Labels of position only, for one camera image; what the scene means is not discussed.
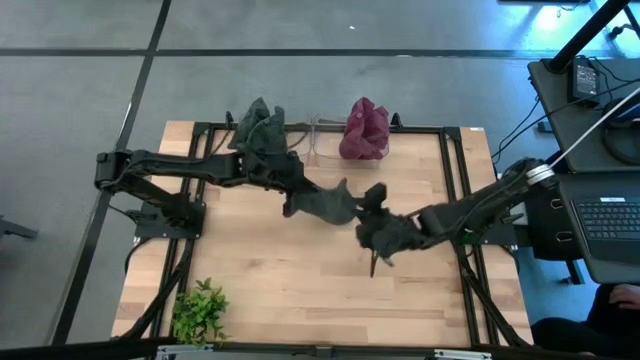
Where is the black power adapter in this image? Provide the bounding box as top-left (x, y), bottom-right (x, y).
top-left (567, 55), bottom-right (601, 106)

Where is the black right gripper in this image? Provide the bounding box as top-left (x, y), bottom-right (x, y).
top-left (355, 182), bottom-right (427, 279)

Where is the clear plastic bin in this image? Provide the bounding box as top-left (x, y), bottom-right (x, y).
top-left (234, 117), bottom-right (315, 160)
top-left (312, 115), bottom-right (391, 162)

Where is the thin white rod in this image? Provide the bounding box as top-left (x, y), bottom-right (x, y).
top-left (547, 87), bottom-right (640, 169)

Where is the black laptop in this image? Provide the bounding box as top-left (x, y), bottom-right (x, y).
top-left (564, 192), bottom-right (640, 266)

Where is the person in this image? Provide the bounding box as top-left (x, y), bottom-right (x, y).
top-left (530, 282), bottom-right (640, 360)

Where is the black side table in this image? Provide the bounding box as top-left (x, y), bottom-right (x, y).
top-left (527, 57), bottom-right (640, 174)

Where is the silver frame bracket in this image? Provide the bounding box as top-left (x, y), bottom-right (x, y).
top-left (154, 343), bottom-right (216, 360)
top-left (432, 348), bottom-right (494, 360)

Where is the long black cable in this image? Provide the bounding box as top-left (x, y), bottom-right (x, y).
top-left (492, 77), bottom-right (640, 164)

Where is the black aluminium table frame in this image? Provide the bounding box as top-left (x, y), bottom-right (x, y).
top-left (112, 110), bottom-right (536, 351)

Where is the person's hand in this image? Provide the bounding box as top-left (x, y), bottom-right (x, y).
top-left (608, 283), bottom-right (640, 311)

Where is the black stand pole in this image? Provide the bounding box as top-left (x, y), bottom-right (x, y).
top-left (545, 0), bottom-right (632, 75)

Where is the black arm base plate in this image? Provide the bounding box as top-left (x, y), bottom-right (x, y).
top-left (449, 227), bottom-right (519, 247)
top-left (133, 199), bottom-right (206, 239)

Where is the black coiled cable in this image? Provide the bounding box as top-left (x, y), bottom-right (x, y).
top-left (599, 97), bottom-right (640, 166)

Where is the black equipment case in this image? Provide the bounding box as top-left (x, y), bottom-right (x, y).
top-left (524, 184), bottom-right (584, 261)

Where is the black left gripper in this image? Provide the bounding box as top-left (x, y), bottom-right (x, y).
top-left (239, 149), bottom-right (320, 198)

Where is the small green artificial plant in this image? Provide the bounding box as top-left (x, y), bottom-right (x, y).
top-left (170, 278), bottom-right (231, 347)

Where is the grey stand foot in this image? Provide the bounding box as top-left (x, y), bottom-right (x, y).
top-left (0, 217), bottom-right (39, 241)

